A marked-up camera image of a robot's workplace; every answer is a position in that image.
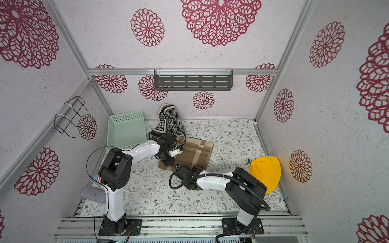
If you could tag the yellow fabric hat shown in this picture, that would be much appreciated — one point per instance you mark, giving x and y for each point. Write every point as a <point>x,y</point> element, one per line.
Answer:
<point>268,171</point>

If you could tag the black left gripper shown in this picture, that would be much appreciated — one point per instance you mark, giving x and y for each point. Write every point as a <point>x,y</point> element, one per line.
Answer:
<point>172,160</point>

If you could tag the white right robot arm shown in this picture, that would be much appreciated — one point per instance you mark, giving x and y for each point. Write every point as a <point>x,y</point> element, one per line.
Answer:
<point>244,189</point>

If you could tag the black white zigzag scarf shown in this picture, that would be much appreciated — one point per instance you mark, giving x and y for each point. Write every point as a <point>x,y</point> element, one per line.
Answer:
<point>169,121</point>

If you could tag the plush doll black hair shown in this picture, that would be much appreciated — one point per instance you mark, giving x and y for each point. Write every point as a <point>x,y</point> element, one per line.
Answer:
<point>97,180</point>

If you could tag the dark grey wall shelf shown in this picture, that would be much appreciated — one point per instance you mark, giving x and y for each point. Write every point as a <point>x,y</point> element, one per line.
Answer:
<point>193,80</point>

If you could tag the black wire wall rack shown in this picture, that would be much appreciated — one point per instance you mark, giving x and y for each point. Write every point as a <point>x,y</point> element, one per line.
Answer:
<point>65,119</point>

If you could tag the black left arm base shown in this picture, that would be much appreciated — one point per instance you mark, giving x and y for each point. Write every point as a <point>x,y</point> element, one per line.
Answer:
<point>122,227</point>

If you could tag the mint green plastic basket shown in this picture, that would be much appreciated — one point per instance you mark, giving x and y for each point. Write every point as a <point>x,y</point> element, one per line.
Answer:
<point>126,130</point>

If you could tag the brown beige plaid scarf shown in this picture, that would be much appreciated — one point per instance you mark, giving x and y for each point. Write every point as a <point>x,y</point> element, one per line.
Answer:
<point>196,152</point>

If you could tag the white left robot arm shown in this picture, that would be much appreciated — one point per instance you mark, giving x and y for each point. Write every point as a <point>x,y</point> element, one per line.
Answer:
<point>117,166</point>

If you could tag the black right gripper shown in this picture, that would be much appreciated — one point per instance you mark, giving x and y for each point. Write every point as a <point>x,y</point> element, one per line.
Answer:
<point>181,171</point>

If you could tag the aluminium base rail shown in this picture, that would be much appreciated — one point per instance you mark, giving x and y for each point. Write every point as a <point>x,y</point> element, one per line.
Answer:
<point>186,226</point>

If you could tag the aluminium corner frame post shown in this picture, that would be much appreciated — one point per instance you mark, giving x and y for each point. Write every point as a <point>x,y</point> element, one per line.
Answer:
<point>297,32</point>

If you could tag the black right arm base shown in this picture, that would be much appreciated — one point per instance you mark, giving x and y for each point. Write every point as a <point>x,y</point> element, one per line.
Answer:
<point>232,227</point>

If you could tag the grey purple rolled cloth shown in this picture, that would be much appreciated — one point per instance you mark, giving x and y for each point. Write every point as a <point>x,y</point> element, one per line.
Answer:
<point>94,194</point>

